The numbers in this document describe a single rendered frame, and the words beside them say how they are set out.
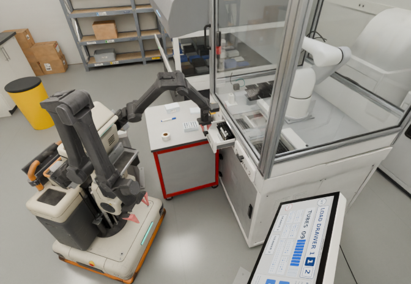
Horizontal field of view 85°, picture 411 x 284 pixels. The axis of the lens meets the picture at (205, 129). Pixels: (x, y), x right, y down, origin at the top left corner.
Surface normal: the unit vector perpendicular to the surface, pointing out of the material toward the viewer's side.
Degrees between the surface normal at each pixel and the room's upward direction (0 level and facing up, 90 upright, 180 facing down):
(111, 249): 0
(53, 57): 89
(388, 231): 0
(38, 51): 92
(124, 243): 0
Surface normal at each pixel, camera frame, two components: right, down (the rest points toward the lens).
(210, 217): -0.04, -0.77
